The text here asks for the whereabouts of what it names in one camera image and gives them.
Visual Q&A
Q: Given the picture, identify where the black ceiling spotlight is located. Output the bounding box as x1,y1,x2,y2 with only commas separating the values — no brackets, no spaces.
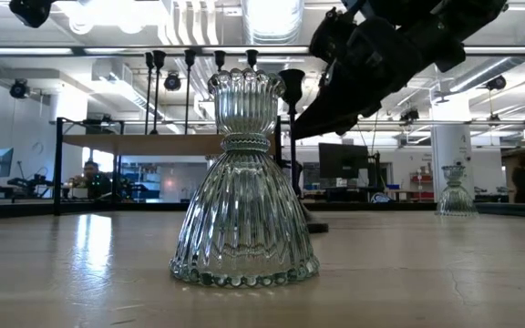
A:
485,75,508,92
163,71,182,92
9,78,30,100

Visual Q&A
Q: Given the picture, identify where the wooden shelf with black frame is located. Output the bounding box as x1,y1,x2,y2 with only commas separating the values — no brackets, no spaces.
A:
52,116,282,216

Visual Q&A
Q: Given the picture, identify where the black computer monitor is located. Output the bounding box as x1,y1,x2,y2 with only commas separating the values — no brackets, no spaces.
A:
318,142,369,179

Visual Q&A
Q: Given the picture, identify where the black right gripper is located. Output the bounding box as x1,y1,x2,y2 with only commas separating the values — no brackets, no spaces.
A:
293,7,433,138

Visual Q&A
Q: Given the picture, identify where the short black candlestick holder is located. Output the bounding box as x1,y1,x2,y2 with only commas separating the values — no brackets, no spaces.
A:
276,67,331,235

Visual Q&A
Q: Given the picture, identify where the clear ribbed glass candle holder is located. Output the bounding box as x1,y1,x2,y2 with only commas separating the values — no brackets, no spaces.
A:
435,163,478,217
169,67,321,289

